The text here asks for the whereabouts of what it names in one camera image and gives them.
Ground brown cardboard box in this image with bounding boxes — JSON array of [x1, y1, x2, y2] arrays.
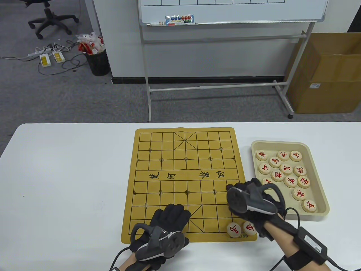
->
[[284, 32, 361, 114]]

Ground white rolling whiteboard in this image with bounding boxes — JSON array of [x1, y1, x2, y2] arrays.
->
[[137, 0, 329, 122]]

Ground black wrist strap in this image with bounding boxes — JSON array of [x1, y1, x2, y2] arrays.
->
[[283, 250, 313, 271]]

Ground round red-marked chess piece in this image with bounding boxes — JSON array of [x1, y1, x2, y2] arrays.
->
[[226, 222, 242, 238], [243, 221, 257, 236]]

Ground person's right hand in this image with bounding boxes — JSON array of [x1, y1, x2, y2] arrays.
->
[[228, 186, 286, 241]]

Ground black wastebasket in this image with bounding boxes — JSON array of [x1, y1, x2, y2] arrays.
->
[[86, 49, 110, 77]]

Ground white red trash bags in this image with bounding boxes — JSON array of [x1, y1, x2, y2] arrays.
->
[[76, 32, 106, 56]]

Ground white power strip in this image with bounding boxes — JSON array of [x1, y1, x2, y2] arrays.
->
[[27, 47, 54, 58]]

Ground cluster of wooden chess pieces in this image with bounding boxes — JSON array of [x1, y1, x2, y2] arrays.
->
[[255, 150, 317, 213]]

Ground black office chair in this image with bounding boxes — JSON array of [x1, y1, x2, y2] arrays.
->
[[17, 0, 80, 40]]

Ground person's left hand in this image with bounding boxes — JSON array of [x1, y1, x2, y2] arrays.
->
[[129, 204, 193, 268]]

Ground grey tracking controller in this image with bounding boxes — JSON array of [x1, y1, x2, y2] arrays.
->
[[130, 223, 186, 261], [226, 178, 286, 223]]

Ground black sensor box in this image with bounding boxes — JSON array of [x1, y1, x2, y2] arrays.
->
[[293, 227, 329, 265]]

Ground pack of coloured magnets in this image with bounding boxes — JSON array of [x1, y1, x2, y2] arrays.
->
[[165, 14, 195, 24]]

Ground yellow chess board mat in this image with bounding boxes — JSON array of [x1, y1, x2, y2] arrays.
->
[[121, 127, 257, 244]]

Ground beige plastic tray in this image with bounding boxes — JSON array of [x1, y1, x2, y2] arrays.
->
[[250, 140, 330, 220]]

